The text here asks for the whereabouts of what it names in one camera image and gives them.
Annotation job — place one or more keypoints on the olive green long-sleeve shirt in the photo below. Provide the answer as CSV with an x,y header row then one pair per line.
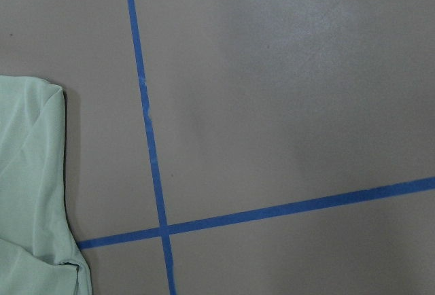
x,y
38,252

